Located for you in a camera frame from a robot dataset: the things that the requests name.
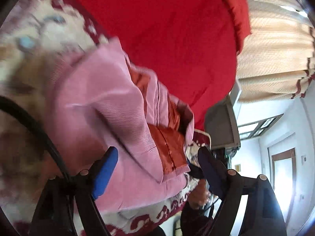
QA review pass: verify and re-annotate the pink corduroy jacket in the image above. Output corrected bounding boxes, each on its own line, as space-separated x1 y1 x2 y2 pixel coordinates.
45 38 194 213

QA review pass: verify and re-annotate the person's right hand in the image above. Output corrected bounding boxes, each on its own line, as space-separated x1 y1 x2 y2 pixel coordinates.
187 179 213 210

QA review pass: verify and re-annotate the dark brown sofa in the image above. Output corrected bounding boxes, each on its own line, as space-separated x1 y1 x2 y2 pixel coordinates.
203 95 241 150

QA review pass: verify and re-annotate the polka dot beige curtain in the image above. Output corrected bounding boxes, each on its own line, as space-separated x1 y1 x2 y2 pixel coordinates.
236 0 314 103

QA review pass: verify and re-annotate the red blanket on sofa back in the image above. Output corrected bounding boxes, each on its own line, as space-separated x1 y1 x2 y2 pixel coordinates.
77 0 236 129

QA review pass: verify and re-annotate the floral red beige blanket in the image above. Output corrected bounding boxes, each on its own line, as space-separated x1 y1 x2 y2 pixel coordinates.
0 0 213 236

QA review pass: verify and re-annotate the red pillow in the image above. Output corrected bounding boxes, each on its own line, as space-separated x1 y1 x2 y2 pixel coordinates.
224 0 251 55

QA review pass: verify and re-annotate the black cable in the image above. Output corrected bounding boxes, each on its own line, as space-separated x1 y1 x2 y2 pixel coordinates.
0 95 72 182

